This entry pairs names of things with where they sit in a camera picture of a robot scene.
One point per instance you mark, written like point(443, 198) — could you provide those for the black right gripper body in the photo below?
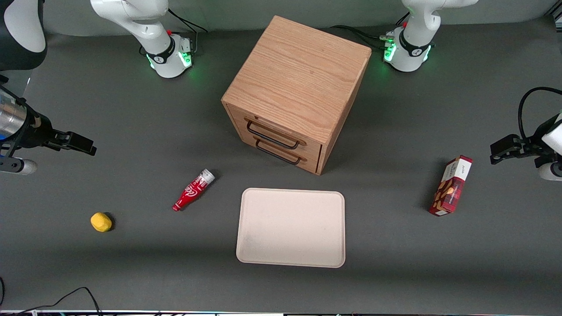
point(35, 134)

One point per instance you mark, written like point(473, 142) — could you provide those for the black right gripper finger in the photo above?
point(74, 138)
point(81, 150)

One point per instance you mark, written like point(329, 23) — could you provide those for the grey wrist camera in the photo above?
point(22, 166)
point(551, 171)

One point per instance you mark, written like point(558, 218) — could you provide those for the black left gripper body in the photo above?
point(528, 146)

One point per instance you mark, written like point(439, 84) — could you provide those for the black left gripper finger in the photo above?
point(505, 145)
point(507, 156)

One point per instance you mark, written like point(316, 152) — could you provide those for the red cola bottle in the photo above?
point(191, 195)

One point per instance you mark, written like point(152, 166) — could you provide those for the oak wooden drawer cabinet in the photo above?
point(298, 74)

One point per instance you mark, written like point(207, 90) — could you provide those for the beige rectangular tray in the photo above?
point(290, 228)

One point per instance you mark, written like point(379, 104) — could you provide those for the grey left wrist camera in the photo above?
point(551, 171)

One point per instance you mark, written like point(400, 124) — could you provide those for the yellow lemon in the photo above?
point(101, 222)

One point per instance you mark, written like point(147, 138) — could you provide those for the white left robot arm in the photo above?
point(417, 26)

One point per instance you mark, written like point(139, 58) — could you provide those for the red snack box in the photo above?
point(451, 186)

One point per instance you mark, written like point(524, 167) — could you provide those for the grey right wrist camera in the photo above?
point(22, 166)

